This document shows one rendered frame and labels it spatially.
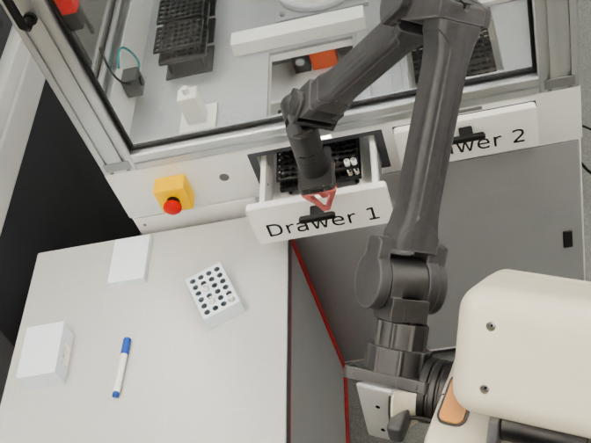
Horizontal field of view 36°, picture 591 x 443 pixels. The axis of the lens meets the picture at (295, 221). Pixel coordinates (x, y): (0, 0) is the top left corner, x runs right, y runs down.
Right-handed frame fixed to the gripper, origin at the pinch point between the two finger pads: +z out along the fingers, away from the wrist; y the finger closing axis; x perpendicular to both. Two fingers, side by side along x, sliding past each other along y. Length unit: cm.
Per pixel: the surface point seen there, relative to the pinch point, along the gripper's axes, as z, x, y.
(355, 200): 5.0, -5.2, 3.3
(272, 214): 5.1, 12.1, 3.8
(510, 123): 5.1, -38.2, 17.0
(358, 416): 95, 12, 8
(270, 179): 9.4, 13.7, 18.5
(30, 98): 10, 81, 68
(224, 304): 17.1, 25.6, -7.5
